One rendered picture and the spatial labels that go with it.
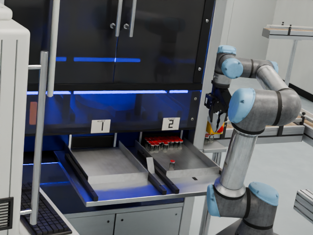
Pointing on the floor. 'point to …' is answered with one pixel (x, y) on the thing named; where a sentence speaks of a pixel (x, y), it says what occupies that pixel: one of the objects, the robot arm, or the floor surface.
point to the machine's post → (212, 46)
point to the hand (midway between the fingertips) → (216, 129)
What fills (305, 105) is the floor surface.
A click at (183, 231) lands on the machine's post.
